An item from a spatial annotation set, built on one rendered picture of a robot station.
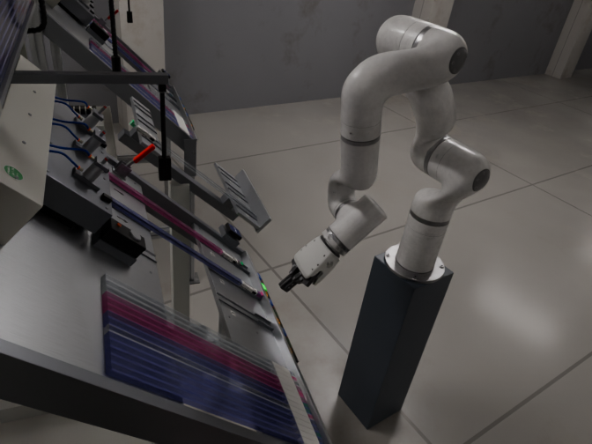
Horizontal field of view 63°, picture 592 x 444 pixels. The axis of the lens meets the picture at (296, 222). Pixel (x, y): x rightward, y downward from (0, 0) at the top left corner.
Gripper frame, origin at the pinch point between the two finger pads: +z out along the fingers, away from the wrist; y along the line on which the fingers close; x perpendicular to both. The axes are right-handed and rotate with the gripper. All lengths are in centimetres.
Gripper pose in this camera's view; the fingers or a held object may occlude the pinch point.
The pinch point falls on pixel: (287, 283)
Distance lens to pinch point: 130.2
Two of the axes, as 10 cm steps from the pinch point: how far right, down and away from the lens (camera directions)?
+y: -3.4, -5.5, 7.6
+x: -5.9, -5.1, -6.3
